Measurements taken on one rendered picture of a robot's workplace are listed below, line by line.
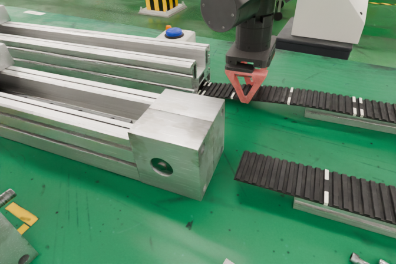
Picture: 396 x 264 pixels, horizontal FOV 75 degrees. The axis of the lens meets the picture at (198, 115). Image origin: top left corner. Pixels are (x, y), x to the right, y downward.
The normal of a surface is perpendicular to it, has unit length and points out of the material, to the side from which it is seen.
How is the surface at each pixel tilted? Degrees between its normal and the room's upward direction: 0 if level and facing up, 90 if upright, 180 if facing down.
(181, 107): 0
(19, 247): 90
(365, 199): 0
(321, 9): 90
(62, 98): 90
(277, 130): 0
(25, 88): 90
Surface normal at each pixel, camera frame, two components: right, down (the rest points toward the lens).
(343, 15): -0.48, 0.56
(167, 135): -0.04, -0.79
